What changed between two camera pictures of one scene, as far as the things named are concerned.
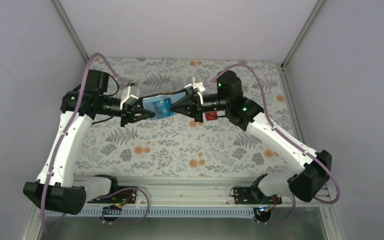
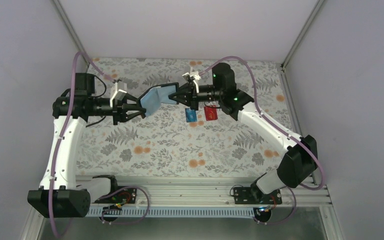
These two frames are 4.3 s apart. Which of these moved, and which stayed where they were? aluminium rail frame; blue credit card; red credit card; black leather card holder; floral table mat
Moved: blue credit card; black leather card holder
Stayed: red credit card; floral table mat; aluminium rail frame
